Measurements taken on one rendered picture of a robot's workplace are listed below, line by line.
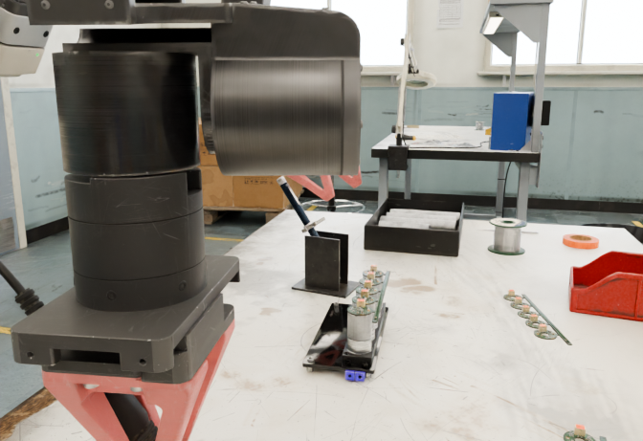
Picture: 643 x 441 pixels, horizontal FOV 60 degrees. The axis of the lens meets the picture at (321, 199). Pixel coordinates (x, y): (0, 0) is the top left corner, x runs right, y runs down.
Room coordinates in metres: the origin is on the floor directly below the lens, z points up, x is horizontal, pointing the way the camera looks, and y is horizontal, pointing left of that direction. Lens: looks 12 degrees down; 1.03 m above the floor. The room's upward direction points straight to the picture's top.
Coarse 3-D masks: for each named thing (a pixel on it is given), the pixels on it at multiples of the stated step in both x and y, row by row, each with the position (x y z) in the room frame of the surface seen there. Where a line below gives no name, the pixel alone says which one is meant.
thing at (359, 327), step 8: (352, 320) 0.51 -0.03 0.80; (360, 320) 0.51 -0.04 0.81; (368, 320) 0.51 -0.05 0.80; (352, 328) 0.51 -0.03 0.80; (360, 328) 0.51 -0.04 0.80; (368, 328) 0.51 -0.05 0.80; (352, 336) 0.51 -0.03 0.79; (360, 336) 0.51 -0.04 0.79; (368, 336) 0.51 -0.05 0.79; (352, 344) 0.51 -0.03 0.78; (360, 344) 0.51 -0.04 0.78; (368, 344) 0.51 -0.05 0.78; (352, 352) 0.51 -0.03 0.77; (360, 352) 0.51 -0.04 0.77; (368, 352) 0.51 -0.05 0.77
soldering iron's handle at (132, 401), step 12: (24, 300) 0.25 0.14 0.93; (36, 300) 0.25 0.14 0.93; (108, 396) 0.24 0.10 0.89; (120, 396) 0.24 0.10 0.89; (132, 396) 0.25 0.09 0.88; (120, 408) 0.24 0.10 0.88; (132, 408) 0.24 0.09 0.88; (120, 420) 0.24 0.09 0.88; (132, 420) 0.24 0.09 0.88; (144, 420) 0.24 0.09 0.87; (132, 432) 0.24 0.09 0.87; (144, 432) 0.24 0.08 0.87; (156, 432) 0.24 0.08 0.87
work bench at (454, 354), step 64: (256, 256) 0.89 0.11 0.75; (384, 256) 0.89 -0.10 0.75; (448, 256) 0.89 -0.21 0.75; (512, 256) 0.89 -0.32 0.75; (576, 256) 0.89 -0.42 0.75; (256, 320) 0.64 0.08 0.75; (320, 320) 0.64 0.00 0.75; (448, 320) 0.64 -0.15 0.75; (512, 320) 0.64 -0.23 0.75; (576, 320) 0.64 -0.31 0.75; (256, 384) 0.49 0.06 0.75; (320, 384) 0.49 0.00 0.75; (384, 384) 0.49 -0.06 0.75; (448, 384) 0.49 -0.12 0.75; (512, 384) 0.49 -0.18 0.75; (576, 384) 0.49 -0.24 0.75; (640, 384) 0.49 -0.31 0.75
